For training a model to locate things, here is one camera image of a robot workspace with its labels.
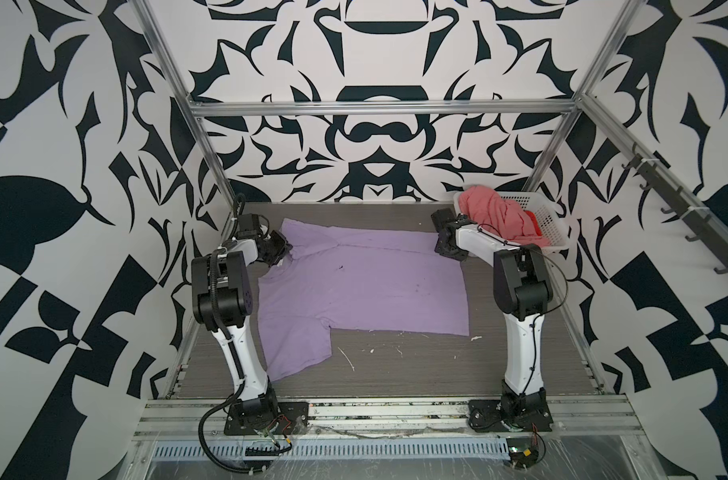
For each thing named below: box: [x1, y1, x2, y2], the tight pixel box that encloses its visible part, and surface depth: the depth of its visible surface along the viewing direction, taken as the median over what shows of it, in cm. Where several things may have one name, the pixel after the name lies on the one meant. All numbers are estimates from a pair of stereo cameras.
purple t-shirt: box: [258, 218, 470, 382], surface depth 98 cm
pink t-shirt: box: [458, 185, 551, 247], surface depth 108 cm
